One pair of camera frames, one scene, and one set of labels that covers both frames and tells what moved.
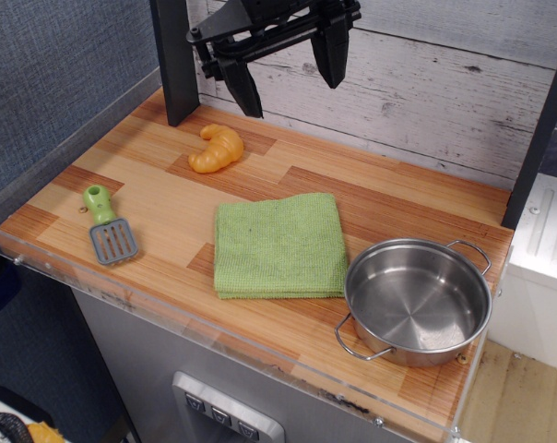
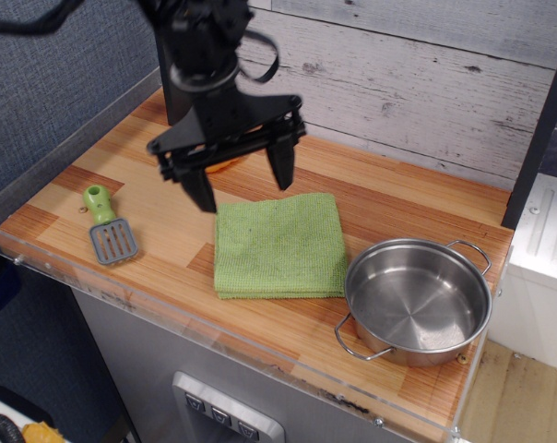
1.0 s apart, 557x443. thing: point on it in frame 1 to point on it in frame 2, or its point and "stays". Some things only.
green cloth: (290, 247) stays
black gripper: (237, 28) to (224, 123)
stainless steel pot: (426, 300) stays
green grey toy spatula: (114, 239) stays
